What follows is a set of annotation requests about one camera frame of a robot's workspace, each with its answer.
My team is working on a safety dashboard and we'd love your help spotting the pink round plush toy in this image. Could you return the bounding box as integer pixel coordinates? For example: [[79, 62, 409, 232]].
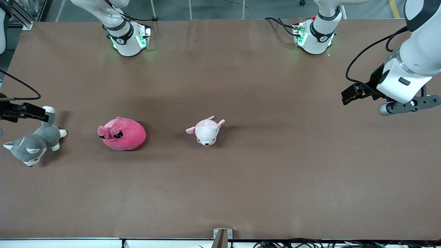
[[98, 117, 146, 151]]

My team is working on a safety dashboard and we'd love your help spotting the grey husky plush toy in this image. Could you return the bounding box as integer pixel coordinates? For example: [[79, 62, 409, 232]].
[[3, 106, 68, 167]]

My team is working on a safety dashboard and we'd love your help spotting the white pink plush dog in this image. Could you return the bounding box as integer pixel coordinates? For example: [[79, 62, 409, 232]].
[[186, 116, 225, 146]]

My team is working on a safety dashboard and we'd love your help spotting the aluminium frame profile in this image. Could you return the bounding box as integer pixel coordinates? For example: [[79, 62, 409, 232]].
[[9, 0, 34, 30]]

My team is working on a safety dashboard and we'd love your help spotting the black left base cable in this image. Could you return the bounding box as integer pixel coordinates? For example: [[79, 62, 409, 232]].
[[265, 17, 297, 37]]

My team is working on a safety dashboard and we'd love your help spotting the black base cable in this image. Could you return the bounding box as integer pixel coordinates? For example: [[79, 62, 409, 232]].
[[122, 12, 159, 22], [265, 17, 297, 37]]

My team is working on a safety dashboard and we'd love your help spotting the white edge rail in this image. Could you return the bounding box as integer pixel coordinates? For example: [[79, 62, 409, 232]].
[[0, 238, 214, 248]]

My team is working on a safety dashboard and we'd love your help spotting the black right base cable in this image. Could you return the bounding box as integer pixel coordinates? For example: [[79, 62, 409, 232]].
[[122, 12, 159, 22]]

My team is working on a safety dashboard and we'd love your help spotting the black cable bundle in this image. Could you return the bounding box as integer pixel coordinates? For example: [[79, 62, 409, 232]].
[[253, 238, 441, 248]]

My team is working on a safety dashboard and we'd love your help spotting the metal bracket with post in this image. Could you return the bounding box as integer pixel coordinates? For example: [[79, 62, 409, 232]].
[[213, 228, 233, 248]]

